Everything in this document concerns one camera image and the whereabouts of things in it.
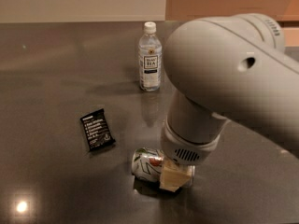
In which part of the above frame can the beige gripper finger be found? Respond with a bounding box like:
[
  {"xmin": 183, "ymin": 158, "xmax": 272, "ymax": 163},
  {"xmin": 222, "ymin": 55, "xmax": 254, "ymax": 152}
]
[{"xmin": 160, "ymin": 158, "xmax": 192, "ymax": 192}]

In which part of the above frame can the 7up soda can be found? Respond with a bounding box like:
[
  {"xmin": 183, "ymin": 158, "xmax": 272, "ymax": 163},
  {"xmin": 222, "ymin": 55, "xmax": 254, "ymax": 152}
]
[{"xmin": 131, "ymin": 147, "xmax": 196, "ymax": 189}]

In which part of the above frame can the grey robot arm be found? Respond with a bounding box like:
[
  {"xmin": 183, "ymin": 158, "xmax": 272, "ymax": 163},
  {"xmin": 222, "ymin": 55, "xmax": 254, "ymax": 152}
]
[{"xmin": 160, "ymin": 14, "xmax": 299, "ymax": 191}]

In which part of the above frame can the black snack bar wrapper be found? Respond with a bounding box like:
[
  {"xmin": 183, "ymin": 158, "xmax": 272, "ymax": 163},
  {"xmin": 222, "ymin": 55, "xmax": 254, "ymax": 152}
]
[{"xmin": 80, "ymin": 108, "xmax": 116, "ymax": 151}]

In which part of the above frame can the clear plastic water bottle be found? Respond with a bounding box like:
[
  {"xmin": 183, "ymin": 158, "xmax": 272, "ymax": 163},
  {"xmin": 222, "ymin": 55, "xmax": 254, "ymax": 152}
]
[{"xmin": 138, "ymin": 21, "xmax": 163, "ymax": 91}]

